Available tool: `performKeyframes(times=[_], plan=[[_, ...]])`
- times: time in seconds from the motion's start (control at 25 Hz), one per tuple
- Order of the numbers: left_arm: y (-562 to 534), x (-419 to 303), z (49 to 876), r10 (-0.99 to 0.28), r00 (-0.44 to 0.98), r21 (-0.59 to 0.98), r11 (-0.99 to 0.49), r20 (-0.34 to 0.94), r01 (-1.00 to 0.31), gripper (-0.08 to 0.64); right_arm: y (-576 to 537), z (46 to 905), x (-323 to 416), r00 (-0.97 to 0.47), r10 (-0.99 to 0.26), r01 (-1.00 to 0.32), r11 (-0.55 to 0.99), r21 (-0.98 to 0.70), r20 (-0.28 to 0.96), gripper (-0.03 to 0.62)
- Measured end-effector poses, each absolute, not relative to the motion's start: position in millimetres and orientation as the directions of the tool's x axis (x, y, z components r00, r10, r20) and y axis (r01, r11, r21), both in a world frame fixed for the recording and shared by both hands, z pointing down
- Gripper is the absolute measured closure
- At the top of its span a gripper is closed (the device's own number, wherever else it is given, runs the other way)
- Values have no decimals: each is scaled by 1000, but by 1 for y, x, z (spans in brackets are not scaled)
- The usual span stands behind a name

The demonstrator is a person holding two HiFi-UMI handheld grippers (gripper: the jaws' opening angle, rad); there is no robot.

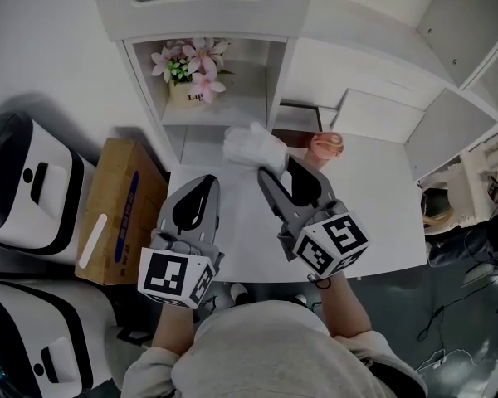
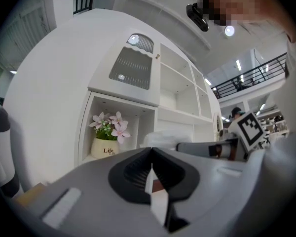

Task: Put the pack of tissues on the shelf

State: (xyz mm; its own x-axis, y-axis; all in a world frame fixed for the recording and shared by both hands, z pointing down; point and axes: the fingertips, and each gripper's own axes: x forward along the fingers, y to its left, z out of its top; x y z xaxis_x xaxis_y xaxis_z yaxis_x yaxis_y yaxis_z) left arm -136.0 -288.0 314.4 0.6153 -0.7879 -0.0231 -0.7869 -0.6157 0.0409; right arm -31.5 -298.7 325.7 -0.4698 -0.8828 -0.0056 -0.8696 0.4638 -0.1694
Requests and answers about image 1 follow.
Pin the person's right forearm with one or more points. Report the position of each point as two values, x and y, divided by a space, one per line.
344 309

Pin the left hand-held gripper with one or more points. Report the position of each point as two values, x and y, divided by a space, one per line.
166 276

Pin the wooden chair patterned cushion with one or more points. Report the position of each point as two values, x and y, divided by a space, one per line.
437 212

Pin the potted pink flowers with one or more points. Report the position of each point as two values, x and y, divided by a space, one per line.
195 73

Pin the white cleaning cloth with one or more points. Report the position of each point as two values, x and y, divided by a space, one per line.
253 147

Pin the white desk with shelves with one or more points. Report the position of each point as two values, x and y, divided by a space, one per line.
377 205

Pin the person's left forearm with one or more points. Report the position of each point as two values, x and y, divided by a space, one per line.
172 330

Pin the grey chair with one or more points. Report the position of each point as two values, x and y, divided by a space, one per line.
126 335

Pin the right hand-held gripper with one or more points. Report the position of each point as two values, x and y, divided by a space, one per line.
336 243

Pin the white and black appliance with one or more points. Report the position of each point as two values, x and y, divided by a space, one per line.
33 338
37 189

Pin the person's right shoe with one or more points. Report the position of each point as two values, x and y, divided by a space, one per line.
301 299

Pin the dark brown box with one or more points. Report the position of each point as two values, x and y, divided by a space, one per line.
299 137

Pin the brown cardboard box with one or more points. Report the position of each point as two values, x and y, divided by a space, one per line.
120 205

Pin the white flat strip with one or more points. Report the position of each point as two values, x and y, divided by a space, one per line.
93 241

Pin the pink cup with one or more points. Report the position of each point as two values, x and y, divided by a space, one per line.
328 147

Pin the white louvered cabinet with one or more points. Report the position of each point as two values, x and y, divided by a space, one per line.
108 11

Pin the person's grey shirt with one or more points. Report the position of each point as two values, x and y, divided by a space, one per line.
265 355

